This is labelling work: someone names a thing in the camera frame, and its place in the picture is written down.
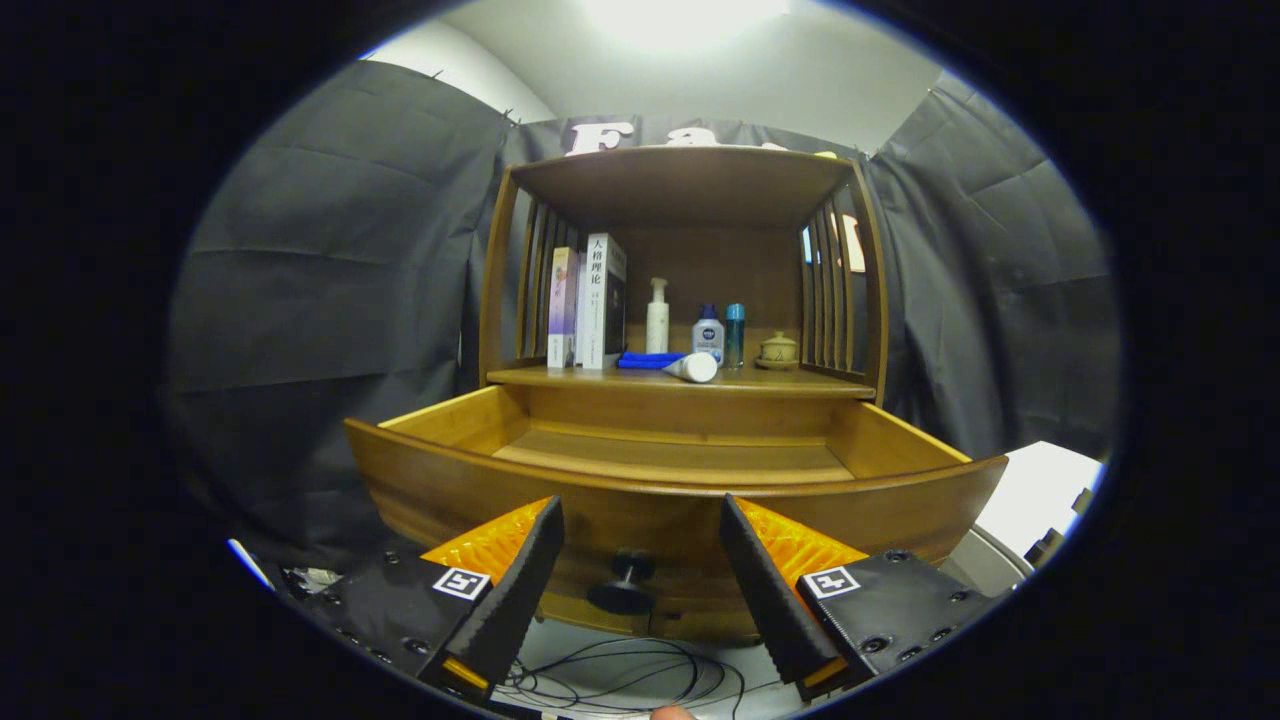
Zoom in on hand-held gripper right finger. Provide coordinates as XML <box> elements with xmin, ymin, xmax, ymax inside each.
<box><xmin>718</xmin><ymin>493</ymin><xmax>1006</xmax><ymax>703</ymax></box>

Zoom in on purple book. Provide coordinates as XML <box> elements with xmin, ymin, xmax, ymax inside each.
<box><xmin>547</xmin><ymin>247</ymin><xmax>581</xmax><ymax>370</ymax></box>

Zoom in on white flat object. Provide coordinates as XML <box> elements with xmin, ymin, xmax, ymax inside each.
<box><xmin>228</xmin><ymin>540</ymin><xmax>276</xmax><ymax>591</ymax></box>

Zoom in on white pump bottle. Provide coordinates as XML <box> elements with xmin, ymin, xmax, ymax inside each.
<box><xmin>645</xmin><ymin>277</ymin><xmax>671</xmax><ymax>354</ymax></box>

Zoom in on white and black book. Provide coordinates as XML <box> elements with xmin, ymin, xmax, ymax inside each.
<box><xmin>575</xmin><ymin>232</ymin><xmax>628</xmax><ymax>372</ymax></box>

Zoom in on white bottle with blue cap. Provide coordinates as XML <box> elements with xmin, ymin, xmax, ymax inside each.
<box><xmin>692</xmin><ymin>304</ymin><xmax>725</xmax><ymax>367</ymax></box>

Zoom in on white tube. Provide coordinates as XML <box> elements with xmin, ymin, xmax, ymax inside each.
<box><xmin>662</xmin><ymin>351</ymin><xmax>720</xmax><ymax>384</ymax></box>

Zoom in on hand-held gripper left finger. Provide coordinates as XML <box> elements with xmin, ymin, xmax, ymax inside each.
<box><xmin>290</xmin><ymin>495</ymin><xmax>566</xmax><ymax>701</ymax></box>

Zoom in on black floor cables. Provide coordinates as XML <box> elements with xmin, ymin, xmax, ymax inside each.
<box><xmin>495</xmin><ymin>635</ymin><xmax>791</xmax><ymax>716</ymax></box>

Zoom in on wooden drawer with black knob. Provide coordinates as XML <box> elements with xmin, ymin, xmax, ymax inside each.
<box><xmin>345</xmin><ymin>383</ymin><xmax>1009</xmax><ymax>644</ymax></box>

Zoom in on black backdrop cloth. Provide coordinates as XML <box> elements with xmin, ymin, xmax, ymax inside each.
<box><xmin>165</xmin><ymin>60</ymin><xmax>1121</xmax><ymax>576</ymax></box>

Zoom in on white box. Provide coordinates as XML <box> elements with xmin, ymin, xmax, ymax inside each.
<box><xmin>940</xmin><ymin>440</ymin><xmax>1106</xmax><ymax>591</ymax></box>

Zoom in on wooden countertop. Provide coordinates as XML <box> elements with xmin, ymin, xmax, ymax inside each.
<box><xmin>487</xmin><ymin>335</ymin><xmax>863</xmax><ymax>401</ymax></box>

